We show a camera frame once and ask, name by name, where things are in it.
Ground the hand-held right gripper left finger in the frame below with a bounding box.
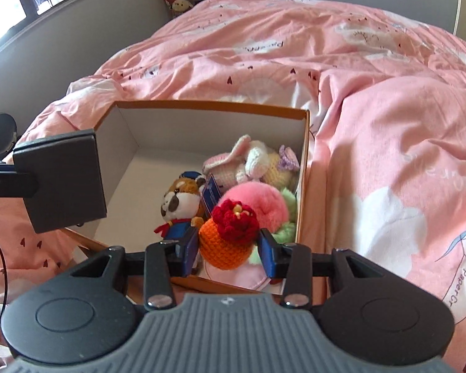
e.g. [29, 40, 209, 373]
[70, 227, 200, 311]

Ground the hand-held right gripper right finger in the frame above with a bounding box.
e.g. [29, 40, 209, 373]
[256, 227, 406, 309]

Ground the pink fabric pouch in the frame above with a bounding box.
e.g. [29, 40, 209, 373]
[206, 256, 268, 292]

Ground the orange crochet fruit red flower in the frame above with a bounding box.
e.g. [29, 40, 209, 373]
[198, 199, 261, 270]

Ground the red panda plush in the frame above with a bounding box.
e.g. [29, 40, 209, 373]
[154, 171, 223, 242]

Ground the pink fluffy peach plush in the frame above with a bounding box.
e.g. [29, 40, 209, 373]
[217, 181, 299, 265]

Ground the black square box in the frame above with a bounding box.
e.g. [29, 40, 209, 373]
[12, 128, 108, 234]

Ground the white pink crochet bunny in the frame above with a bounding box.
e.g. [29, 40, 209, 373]
[202, 134, 299, 193]

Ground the orange cardboard box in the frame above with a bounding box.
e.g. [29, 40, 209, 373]
[60, 100, 311, 296]

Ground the dark round chair back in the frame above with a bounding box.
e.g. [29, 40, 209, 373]
[0, 113, 18, 156]

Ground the window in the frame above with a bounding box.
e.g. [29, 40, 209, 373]
[0, 0, 121, 51]

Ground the pink printed blanket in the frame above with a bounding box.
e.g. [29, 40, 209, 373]
[0, 0, 466, 373]

